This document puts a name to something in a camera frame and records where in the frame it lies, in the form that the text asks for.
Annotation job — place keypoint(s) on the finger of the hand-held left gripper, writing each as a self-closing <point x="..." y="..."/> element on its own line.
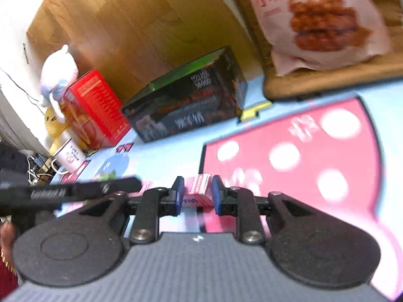
<point x="78" y="190"/>

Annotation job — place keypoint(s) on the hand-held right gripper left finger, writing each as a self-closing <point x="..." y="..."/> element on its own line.
<point x="178" y="196"/>

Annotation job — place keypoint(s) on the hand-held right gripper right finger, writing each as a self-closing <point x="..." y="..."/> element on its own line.
<point x="217" y="196"/>

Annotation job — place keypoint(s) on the small pink snack packet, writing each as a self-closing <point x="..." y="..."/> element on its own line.
<point x="198" y="188"/>

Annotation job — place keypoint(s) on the person's left forearm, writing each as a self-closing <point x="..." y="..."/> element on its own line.
<point x="7" y="242"/>

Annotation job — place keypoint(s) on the white mug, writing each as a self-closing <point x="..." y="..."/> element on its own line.
<point x="71" y="157"/>

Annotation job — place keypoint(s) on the yellow plush toy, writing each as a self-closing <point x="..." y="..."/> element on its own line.
<point x="55" y="125"/>

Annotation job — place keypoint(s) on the red cardboard box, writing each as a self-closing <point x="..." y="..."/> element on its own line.
<point x="97" y="110"/>

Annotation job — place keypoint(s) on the black cardboard box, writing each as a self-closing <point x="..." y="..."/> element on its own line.
<point x="189" y="100"/>

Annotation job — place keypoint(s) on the cartoon pig printed bedsheet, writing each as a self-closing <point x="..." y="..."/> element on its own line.
<point x="314" y="151"/>

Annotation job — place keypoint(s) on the white and pink plush toy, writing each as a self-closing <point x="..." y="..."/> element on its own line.
<point x="58" y="72"/>

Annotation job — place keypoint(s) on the large pink fried-twist snack bag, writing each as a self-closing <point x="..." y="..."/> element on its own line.
<point x="314" y="22"/>

